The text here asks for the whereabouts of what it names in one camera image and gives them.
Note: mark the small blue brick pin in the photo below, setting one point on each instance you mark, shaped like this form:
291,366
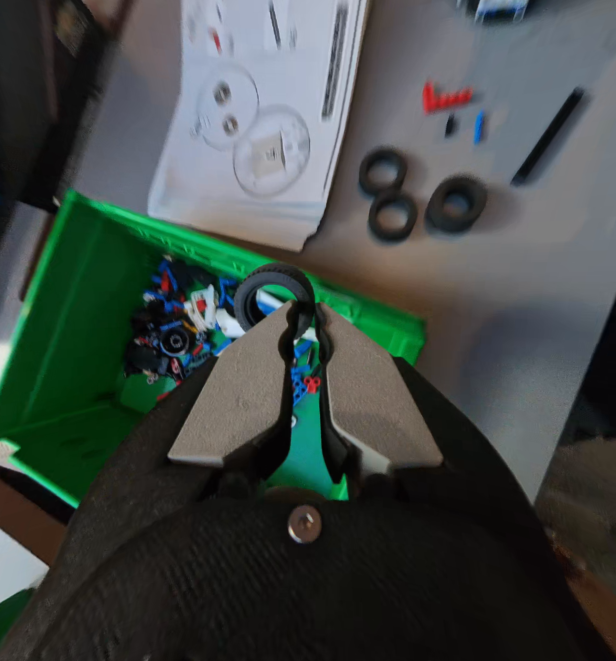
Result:
479,127

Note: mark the grey desk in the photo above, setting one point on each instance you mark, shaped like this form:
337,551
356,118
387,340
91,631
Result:
494,310

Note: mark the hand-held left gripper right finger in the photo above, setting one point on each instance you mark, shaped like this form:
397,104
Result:
380,408

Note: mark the long black brick beam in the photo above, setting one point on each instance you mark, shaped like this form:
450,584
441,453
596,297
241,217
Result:
548,137

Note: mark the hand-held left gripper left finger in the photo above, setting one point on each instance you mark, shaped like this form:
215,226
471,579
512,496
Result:
230,408

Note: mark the red angled brick beam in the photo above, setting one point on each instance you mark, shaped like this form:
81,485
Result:
445,99

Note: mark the toy brick race car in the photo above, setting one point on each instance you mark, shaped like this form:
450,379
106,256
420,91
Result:
494,10

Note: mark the wooden-edged table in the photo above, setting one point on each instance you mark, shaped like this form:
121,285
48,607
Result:
8,516

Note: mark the pile of brick parts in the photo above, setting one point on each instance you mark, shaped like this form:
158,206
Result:
168,330

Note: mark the open instruction booklet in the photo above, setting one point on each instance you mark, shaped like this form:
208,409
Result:
266,196

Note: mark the small black brick pin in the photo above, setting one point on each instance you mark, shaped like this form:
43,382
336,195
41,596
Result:
450,125

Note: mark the black rubber tire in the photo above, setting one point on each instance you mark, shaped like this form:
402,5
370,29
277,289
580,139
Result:
363,173
374,217
434,206
274,273

